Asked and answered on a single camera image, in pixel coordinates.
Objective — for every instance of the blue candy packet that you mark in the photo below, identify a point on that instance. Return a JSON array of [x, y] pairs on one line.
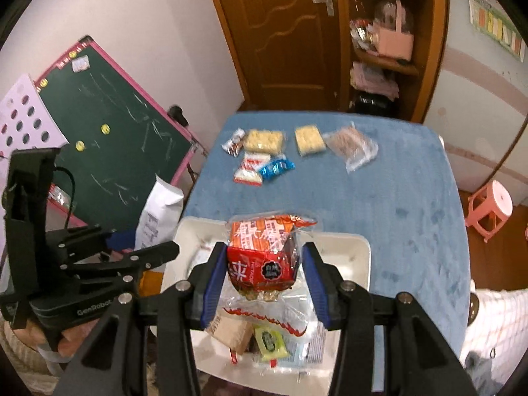
[[275, 168]]

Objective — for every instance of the grey cloth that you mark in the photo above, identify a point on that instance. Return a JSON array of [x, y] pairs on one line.
[[478, 365]]

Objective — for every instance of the folded pink cloths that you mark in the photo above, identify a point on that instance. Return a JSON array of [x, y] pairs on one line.
[[373, 80]]

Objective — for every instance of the white checked cloth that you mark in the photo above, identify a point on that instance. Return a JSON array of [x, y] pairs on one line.
[[503, 321]]

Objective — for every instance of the red white snack packet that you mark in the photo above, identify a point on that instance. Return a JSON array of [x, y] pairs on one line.
[[249, 169]]

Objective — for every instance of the wide yellow rice cracker packet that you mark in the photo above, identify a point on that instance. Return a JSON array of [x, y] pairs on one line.
[[264, 141]]

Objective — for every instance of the white perforated board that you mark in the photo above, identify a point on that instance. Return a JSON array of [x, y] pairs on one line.
[[24, 107]]

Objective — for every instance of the pink framed green chalkboard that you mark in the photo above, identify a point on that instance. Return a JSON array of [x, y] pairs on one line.
[[115, 132]]

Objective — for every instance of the pile of shelf snacks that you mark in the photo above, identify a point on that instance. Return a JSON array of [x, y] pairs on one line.
[[363, 35]]

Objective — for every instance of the pink basket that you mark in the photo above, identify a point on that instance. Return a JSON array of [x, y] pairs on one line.
[[396, 43]]

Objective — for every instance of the brown kraft snack packet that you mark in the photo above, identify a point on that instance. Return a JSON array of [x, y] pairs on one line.
[[231, 332]]

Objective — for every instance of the white grey snack packet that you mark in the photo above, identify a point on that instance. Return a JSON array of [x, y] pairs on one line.
[[159, 210]]

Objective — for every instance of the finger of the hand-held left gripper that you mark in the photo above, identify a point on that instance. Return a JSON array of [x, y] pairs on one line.
[[140, 256], [82, 235]]

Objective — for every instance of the floral sliding wardrobe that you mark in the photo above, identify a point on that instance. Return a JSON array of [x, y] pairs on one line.
[[474, 111]]

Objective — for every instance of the brown wooden door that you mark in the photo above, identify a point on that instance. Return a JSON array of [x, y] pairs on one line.
[[280, 49]]

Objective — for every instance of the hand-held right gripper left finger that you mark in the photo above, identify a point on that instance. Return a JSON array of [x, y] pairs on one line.
[[211, 291]]

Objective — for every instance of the large clear white packet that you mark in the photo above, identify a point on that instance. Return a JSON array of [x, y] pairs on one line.
[[311, 344]]

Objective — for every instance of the red orange snack packet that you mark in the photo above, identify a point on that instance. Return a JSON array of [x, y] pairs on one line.
[[264, 255]]

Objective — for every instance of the wooden corner shelf unit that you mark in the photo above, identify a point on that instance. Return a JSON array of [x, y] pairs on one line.
[[429, 49]]

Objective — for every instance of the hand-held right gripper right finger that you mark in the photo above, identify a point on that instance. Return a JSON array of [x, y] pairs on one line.
[[317, 293]]

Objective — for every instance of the small white candy packet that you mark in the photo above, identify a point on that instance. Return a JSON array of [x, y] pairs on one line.
[[233, 142]]

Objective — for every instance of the red clear snack packet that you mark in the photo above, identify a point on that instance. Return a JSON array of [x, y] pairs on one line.
[[272, 317]]

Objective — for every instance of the black appliance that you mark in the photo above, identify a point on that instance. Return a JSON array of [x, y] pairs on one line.
[[375, 105]]

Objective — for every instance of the black easel knob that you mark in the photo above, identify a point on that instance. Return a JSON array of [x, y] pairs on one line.
[[177, 114]]

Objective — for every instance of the brown clear snack packet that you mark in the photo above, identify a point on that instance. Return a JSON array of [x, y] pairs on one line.
[[350, 144]]

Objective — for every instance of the square yellow rice cracker packet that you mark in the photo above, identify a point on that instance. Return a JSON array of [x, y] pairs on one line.
[[309, 140]]

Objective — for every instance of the white chalkboard sticker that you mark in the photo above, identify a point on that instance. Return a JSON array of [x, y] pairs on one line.
[[80, 64]]

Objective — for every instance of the yellow green snack packet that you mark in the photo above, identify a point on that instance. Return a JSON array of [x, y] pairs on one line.
[[270, 340]]

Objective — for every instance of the wall poster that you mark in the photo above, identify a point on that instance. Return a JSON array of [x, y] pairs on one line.
[[495, 16]]

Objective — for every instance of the white plastic tray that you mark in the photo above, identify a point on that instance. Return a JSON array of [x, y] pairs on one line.
[[350, 255]]

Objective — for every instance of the pink plastic stool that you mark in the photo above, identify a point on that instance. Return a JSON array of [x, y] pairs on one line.
[[493, 202]]

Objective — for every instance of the blue table cloth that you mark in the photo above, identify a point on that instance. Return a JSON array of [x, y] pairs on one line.
[[392, 194]]

